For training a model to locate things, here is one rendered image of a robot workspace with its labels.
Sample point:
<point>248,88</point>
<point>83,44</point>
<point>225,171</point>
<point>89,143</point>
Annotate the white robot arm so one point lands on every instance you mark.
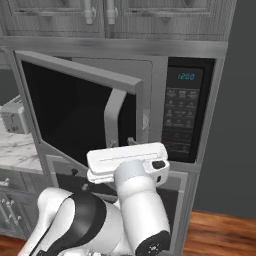
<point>140,206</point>

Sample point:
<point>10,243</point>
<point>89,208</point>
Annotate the stainless steel microwave oven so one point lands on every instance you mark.
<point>186,110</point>

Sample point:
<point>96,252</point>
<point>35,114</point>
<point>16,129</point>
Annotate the grey drawer front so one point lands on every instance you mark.
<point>15,180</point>

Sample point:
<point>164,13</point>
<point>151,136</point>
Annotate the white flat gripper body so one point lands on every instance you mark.
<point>126,156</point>

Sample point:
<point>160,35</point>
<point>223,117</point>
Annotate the grey base cupboard door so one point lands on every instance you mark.
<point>23,216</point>

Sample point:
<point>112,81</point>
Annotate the black glass microwave door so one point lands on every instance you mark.
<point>66,106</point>

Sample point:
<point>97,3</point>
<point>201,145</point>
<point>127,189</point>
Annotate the white toaster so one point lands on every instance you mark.
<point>15,116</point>

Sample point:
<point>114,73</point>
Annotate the grey wooden cupboard door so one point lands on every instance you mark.
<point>50,18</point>
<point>173,18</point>

